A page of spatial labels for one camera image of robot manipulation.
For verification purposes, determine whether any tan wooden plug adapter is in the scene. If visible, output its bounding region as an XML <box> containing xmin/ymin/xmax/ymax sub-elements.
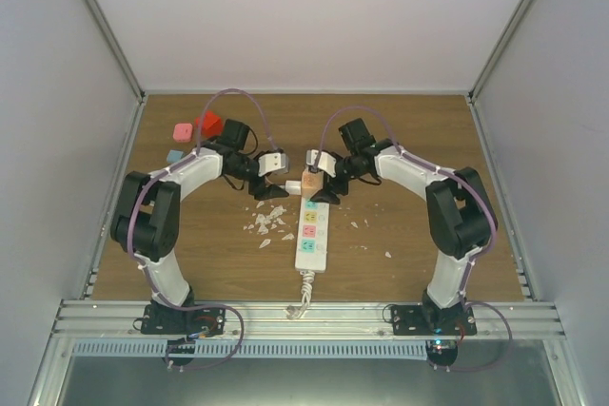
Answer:
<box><xmin>301</xmin><ymin>169</ymin><xmax>324</xmax><ymax>200</ymax></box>

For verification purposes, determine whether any white usb charger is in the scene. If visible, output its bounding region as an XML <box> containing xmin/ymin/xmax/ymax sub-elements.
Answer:
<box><xmin>285</xmin><ymin>180</ymin><xmax>302</xmax><ymax>196</ymax></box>

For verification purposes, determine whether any white power strip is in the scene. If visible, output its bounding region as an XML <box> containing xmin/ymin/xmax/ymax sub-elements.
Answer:
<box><xmin>295</xmin><ymin>198</ymin><xmax>329</xmax><ymax>274</ymax></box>

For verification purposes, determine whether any red cube plug adapter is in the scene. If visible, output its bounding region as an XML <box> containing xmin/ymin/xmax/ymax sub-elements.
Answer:
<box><xmin>194</xmin><ymin>110</ymin><xmax>224</xmax><ymax>138</ymax></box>

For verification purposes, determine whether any blue plug adapter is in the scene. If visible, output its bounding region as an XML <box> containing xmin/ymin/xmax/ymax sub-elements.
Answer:
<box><xmin>167</xmin><ymin>150</ymin><xmax>185</xmax><ymax>164</ymax></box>

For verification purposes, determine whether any pink plug adapter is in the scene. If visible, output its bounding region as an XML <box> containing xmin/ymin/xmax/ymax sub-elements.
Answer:
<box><xmin>172</xmin><ymin>123</ymin><xmax>193</xmax><ymax>143</ymax></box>

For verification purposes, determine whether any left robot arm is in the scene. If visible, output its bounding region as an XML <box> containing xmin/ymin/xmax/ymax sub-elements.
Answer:
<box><xmin>110</xmin><ymin>120</ymin><xmax>289</xmax><ymax>334</ymax></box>

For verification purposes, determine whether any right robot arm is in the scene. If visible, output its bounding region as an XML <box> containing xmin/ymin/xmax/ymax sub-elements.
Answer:
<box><xmin>306</xmin><ymin>118</ymin><xmax>499</xmax><ymax>335</ymax></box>

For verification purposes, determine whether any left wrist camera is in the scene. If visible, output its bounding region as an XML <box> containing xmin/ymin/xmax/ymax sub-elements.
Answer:
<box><xmin>257</xmin><ymin>151</ymin><xmax>289</xmax><ymax>177</ymax></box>

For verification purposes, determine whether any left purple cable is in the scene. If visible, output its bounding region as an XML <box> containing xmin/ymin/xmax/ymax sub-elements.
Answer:
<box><xmin>127</xmin><ymin>87</ymin><xmax>282</xmax><ymax>372</ymax></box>

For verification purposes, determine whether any purple cable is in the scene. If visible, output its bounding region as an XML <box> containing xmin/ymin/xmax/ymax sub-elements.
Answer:
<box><xmin>316</xmin><ymin>106</ymin><xmax>515</xmax><ymax>372</ymax></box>
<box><xmin>127</xmin><ymin>87</ymin><xmax>282</xmax><ymax>372</ymax></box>

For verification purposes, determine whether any white power strip cord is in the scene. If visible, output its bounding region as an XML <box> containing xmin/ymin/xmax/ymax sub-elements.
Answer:
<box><xmin>284</xmin><ymin>270</ymin><xmax>318</xmax><ymax>320</ymax></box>

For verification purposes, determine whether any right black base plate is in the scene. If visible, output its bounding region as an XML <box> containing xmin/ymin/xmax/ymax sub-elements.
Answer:
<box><xmin>388</xmin><ymin>304</ymin><xmax>478</xmax><ymax>337</ymax></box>

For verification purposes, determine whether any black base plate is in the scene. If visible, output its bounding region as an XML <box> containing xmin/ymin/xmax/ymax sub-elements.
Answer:
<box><xmin>132</xmin><ymin>301</ymin><xmax>226</xmax><ymax>339</ymax></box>
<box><xmin>388</xmin><ymin>304</ymin><xmax>478</xmax><ymax>337</ymax></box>

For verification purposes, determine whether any slotted cable duct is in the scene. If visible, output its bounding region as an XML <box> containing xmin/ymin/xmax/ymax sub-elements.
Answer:
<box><xmin>72</xmin><ymin>338</ymin><xmax>427</xmax><ymax>360</ymax></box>

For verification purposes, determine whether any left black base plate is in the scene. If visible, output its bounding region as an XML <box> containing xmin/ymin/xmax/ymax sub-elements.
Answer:
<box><xmin>132</xmin><ymin>301</ymin><xmax>226</xmax><ymax>339</ymax></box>

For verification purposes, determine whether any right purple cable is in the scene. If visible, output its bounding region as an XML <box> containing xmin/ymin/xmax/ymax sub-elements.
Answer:
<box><xmin>316</xmin><ymin>106</ymin><xmax>515</xmax><ymax>372</ymax></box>

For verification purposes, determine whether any aluminium front rail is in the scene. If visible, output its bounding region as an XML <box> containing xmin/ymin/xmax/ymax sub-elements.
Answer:
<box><xmin>51</xmin><ymin>300</ymin><xmax>566</xmax><ymax>340</ymax></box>

